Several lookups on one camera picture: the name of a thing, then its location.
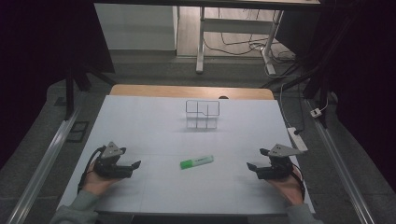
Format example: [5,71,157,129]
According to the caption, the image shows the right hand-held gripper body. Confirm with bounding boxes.
[257,143,305,181]

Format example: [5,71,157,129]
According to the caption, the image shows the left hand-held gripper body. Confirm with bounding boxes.
[92,141,134,180]

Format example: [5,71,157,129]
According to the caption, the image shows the green highlighter pen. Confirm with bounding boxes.
[179,154,215,171]

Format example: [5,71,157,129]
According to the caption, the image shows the clear acrylic pen holder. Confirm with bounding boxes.
[185,99,221,131]

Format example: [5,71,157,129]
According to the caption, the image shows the person's left hand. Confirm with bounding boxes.
[81,161,123,197]

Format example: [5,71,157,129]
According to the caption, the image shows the person's right hand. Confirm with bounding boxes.
[266,166,305,206]

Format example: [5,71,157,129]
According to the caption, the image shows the white power strip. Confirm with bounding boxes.
[286,126,309,153]

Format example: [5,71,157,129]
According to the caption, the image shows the white table cover sheet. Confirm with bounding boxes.
[57,94,316,217]

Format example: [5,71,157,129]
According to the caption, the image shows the dark curtain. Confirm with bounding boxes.
[275,0,396,192]
[0,0,116,171]

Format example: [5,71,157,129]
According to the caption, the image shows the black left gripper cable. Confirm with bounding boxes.
[77,145,107,194]

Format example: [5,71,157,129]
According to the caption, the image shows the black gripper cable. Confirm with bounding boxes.
[77,145,107,194]
[290,162,306,201]

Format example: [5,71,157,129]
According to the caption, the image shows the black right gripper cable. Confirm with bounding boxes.
[290,162,306,201]

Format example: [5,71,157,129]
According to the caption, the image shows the black floor frame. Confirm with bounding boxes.
[66,120,91,144]

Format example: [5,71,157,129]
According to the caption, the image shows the white power strip cable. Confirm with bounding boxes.
[278,81,295,129]

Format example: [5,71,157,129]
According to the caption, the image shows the aluminium rail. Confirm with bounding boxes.
[6,104,83,224]
[305,98,376,224]

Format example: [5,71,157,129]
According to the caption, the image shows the tangle of floor cables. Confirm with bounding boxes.
[204,7,297,68]

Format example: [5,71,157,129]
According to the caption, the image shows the white desk frame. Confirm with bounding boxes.
[92,0,321,77]

